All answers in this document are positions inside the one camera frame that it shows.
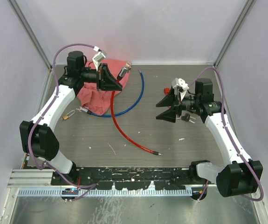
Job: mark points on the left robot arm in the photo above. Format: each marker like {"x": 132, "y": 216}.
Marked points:
{"x": 37, "y": 136}

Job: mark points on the brass padlock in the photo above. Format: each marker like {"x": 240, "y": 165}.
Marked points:
{"x": 68, "y": 115}

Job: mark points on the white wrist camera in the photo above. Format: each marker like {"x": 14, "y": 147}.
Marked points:
{"x": 180, "y": 88}
{"x": 98, "y": 57}

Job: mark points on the black keys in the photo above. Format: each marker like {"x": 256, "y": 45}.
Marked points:
{"x": 188, "y": 118}

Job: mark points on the pink cloth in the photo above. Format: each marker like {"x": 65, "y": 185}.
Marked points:
{"x": 96, "y": 101}

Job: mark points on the slotted cable duct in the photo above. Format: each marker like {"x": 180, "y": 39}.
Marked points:
{"x": 72, "y": 192}

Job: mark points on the red cable padlock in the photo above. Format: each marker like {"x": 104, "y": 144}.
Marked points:
{"x": 167, "y": 91}

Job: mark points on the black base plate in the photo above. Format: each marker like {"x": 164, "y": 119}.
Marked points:
{"x": 134, "y": 178}

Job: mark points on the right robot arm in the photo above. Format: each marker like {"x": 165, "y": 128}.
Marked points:
{"x": 240, "y": 174}

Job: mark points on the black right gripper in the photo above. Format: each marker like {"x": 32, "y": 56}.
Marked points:
{"x": 170, "y": 100}

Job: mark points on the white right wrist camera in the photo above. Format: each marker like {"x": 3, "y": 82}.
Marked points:
{"x": 180, "y": 88}

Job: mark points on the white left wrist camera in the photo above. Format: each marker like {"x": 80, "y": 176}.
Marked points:
{"x": 98, "y": 57}

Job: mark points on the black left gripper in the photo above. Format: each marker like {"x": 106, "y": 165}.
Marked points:
{"x": 105, "y": 80}

